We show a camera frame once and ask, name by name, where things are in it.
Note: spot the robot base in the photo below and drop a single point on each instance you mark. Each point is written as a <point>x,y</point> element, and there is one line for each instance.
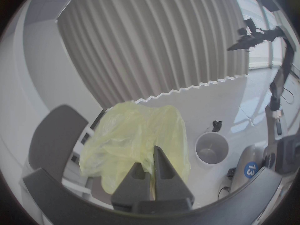
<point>246,158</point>

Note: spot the crumpled black plastic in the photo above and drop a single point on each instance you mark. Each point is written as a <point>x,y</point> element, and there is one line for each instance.
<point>217,125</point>

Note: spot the white trash bin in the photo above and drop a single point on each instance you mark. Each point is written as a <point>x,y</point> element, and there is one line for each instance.
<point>212,163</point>

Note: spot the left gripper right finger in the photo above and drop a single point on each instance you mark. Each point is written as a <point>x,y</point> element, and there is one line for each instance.
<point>171,189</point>

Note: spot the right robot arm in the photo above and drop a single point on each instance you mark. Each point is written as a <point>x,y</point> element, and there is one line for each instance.
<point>277,81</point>

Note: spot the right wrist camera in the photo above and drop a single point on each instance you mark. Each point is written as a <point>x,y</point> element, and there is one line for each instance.
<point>242,31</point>

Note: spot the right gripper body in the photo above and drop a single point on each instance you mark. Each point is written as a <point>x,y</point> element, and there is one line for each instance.
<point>254,40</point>

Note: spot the white curtain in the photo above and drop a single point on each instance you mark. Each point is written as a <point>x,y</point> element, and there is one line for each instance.
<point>152,43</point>

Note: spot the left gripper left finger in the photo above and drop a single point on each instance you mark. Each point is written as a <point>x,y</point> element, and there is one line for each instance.
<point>131,191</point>

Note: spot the yellow plastic bag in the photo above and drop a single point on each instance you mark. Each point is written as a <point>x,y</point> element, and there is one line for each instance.
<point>131,135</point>

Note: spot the window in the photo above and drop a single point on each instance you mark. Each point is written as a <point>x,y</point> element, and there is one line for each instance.
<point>260,57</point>

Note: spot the grey padded white chair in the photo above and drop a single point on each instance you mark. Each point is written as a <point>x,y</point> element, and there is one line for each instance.
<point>56,135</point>

